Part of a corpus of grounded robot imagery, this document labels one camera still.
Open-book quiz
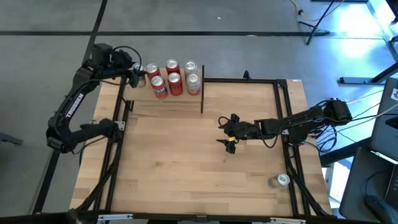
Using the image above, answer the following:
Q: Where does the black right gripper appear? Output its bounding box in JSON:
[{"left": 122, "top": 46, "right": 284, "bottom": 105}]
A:
[{"left": 216, "top": 113, "right": 262, "bottom": 154}]

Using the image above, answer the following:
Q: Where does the black computer mouse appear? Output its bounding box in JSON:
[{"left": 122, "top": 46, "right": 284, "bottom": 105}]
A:
[{"left": 364, "top": 194, "right": 396, "bottom": 224}]

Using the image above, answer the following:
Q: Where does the black tripod stand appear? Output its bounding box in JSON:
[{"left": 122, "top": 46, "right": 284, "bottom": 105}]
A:
[{"left": 297, "top": 0, "right": 346, "bottom": 46}]

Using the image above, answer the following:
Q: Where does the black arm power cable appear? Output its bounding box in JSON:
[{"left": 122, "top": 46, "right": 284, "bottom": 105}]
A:
[{"left": 78, "top": 136, "right": 108, "bottom": 167}]

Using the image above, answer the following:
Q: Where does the white and red beverage can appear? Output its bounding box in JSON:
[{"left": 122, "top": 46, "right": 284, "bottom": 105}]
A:
[{"left": 186, "top": 72, "right": 201, "bottom": 96}]

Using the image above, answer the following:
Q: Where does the dark furniture foot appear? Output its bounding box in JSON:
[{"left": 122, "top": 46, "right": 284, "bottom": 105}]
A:
[{"left": 0, "top": 131, "right": 24, "bottom": 146}]

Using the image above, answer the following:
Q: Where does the black slanted table leg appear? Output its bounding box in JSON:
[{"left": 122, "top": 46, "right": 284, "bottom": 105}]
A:
[{"left": 319, "top": 136, "right": 373, "bottom": 167}]

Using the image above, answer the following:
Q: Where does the grey laptop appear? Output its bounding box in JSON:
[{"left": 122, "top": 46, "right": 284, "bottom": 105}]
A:
[{"left": 370, "top": 77, "right": 398, "bottom": 162}]

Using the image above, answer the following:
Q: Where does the black desk foot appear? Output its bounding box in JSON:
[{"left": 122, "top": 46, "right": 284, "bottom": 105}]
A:
[{"left": 338, "top": 62, "right": 398, "bottom": 85}]

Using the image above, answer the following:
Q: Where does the black cable bundle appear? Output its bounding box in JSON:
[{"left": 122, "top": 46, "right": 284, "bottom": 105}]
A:
[{"left": 313, "top": 124, "right": 340, "bottom": 154}]

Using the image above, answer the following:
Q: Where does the grey side desk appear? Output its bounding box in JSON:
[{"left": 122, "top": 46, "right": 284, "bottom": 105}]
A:
[{"left": 338, "top": 146, "right": 398, "bottom": 224}]

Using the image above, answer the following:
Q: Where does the teal slim beverage can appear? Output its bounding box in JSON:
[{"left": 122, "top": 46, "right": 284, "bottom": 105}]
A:
[{"left": 132, "top": 62, "right": 147, "bottom": 88}]

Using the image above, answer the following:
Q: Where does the grey cable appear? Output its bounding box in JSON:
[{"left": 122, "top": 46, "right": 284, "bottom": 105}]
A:
[{"left": 348, "top": 102, "right": 398, "bottom": 128}]

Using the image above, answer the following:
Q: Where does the black horizontal beam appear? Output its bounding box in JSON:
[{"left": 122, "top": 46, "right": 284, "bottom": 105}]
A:
[{"left": 0, "top": 211, "right": 383, "bottom": 224}]

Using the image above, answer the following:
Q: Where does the yellow floor cable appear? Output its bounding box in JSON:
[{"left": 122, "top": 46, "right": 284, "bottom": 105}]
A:
[{"left": 289, "top": 0, "right": 346, "bottom": 22}]

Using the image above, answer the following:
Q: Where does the black aluminium table frame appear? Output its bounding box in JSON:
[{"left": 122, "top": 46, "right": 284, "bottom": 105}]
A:
[{"left": 74, "top": 63, "right": 332, "bottom": 218}]

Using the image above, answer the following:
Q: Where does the silver and blue beverage can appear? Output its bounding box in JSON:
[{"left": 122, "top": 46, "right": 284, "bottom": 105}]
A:
[{"left": 267, "top": 172, "right": 291, "bottom": 189}]

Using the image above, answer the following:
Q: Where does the orange beverage can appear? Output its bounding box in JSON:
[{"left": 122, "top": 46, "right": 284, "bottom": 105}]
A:
[{"left": 150, "top": 75, "right": 169, "bottom": 100}]

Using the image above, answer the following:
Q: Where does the black upright divider post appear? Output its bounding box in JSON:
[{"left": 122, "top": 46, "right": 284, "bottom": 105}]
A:
[{"left": 200, "top": 64, "right": 205, "bottom": 114}]

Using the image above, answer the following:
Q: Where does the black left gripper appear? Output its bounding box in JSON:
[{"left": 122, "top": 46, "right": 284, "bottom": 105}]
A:
[{"left": 110, "top": 49, "right": 148, "bottom": 88}]

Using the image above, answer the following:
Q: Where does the white cable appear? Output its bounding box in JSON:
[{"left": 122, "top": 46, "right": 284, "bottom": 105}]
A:
[{"left": 346, "top": 89, "right": 385, "bottom": 105}]

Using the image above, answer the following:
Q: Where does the silver metal bracket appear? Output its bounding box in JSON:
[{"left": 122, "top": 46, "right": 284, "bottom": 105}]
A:
[
  {"left": 97, "top": 213, "right": 134, "bottom": 222},
  {"left": 269, "top": 217, "right": 307, "bottom": 224}
]

